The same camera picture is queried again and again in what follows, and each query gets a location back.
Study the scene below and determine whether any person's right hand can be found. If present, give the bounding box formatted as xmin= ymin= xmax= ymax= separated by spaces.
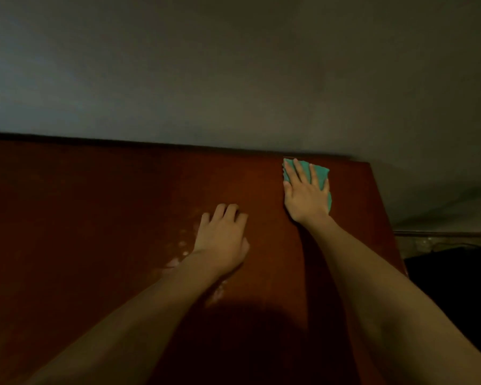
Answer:
xmin=283 ymin=158 xmax=335 ymax=229

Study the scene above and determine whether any person's left hand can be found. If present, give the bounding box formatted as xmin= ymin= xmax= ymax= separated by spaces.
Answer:
xmin=190 ymin=203 xmax=251 ymax=278

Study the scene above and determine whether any teal cleaning cloth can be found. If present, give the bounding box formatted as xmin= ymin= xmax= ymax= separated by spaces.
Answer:
xmin=282 ymin=158 xmax=333 ymax=215

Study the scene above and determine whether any person's left forearm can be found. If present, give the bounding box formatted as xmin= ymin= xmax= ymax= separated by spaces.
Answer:
xmin=24 ymin=254 xmax=226 ymax=385

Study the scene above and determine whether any person's right forearm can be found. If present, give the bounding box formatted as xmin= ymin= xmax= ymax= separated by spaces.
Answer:
xmin=305 ymin=216 xmax=481 ymax=385

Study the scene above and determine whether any reddish wooden desk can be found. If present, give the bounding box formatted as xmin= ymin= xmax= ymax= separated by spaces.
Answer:
xmin=0 ymin=136 xmax=410 ymax=385

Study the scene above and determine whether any black low cabinet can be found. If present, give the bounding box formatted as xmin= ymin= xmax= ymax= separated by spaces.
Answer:
xmin=405 ymin=246 xmax=481 ymax=366

